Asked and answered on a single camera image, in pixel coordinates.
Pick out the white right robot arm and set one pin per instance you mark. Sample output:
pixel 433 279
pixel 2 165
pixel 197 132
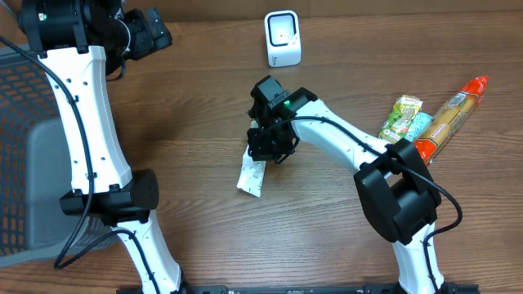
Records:
pixel 398 196

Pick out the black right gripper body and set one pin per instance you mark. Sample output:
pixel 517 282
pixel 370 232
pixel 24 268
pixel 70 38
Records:
pixel 277 144

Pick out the teal wipes packet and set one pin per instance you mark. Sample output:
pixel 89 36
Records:
pixel 420 122

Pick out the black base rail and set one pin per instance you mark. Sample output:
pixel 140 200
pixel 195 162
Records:
pixel 373 288

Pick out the white barcode scanner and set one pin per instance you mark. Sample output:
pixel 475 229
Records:
pixel 283 38

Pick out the green juice carton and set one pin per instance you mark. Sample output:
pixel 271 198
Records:
pixel 400 118

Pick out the grey plastic shopping basket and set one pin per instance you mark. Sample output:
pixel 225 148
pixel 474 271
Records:
pixel 35 168

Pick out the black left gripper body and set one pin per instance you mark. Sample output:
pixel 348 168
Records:
pixel 159 29

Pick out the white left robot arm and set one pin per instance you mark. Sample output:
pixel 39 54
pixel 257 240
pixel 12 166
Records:
pixel 78 44

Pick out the orange pasta packet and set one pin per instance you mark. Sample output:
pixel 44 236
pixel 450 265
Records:
pixel 449 118

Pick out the white cream tube gold cap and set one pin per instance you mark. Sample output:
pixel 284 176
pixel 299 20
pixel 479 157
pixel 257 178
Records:
pixel 251 175

